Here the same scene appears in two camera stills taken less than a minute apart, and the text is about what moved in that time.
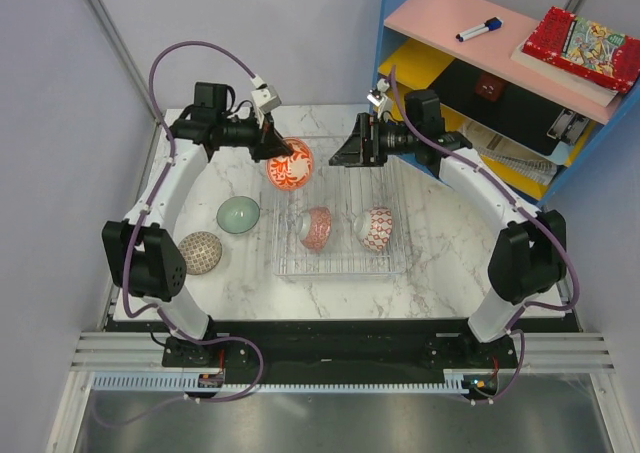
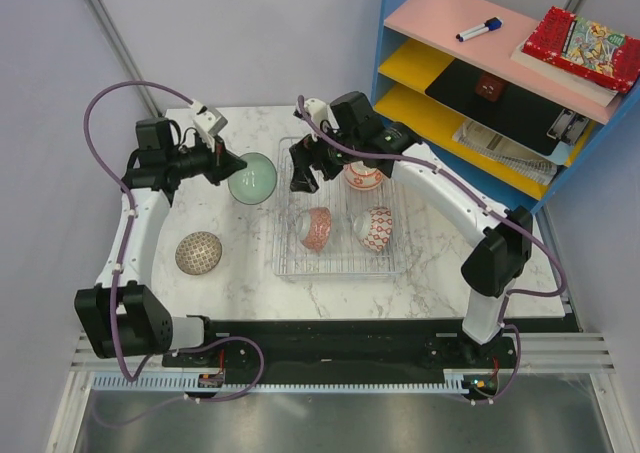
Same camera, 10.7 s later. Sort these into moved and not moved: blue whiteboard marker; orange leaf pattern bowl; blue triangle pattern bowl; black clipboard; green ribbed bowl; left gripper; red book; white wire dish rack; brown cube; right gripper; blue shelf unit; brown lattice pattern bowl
Moved: green ribbed bowl; orange leaf pattern bowl; left gripper; right gripper
Not moved: blue triangle pattern bowl; brown lattice pattern bowl; blue whiteboard marker; red book; white wire dish rack; blue shelf unit; black clipboard; brown cube
